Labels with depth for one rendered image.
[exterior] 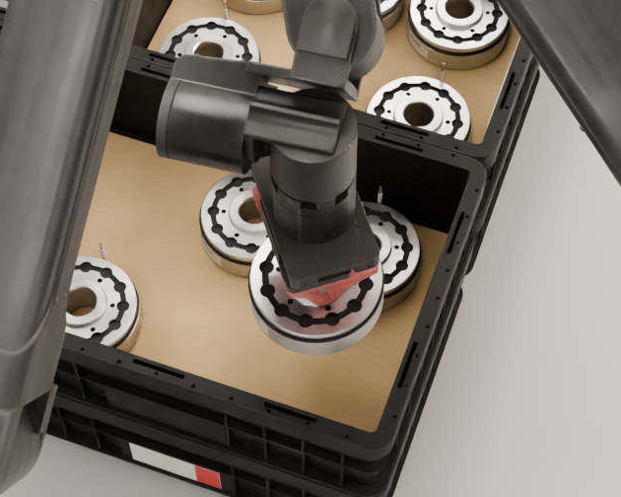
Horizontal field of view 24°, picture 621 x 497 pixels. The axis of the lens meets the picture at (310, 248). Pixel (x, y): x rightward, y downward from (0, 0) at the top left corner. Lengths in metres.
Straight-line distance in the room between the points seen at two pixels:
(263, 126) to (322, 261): 0.12
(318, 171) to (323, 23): 0.09
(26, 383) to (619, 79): 0.30
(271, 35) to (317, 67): 0.61
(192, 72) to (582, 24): 0.36
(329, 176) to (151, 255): 0.47
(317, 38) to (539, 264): 0.67
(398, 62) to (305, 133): 0.59
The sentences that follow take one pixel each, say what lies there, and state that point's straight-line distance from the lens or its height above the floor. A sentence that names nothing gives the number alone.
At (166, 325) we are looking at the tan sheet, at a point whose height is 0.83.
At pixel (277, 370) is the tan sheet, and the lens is 1.29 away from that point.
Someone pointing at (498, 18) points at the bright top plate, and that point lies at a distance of 1.49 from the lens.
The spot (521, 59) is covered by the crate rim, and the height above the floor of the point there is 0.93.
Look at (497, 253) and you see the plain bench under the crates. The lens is 1.51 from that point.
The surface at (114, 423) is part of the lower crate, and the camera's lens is 1.31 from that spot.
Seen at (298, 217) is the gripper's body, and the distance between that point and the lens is 0.96.
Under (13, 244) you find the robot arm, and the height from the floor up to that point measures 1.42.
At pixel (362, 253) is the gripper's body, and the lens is 0.98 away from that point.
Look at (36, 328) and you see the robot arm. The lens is 0.68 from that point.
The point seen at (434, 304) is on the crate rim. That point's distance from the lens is 1.21.
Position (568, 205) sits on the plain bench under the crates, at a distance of 1.56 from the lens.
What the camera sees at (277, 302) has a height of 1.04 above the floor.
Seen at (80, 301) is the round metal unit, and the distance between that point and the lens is 1.33.
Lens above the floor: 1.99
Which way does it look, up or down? 59 degrees down
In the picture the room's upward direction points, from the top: straight up
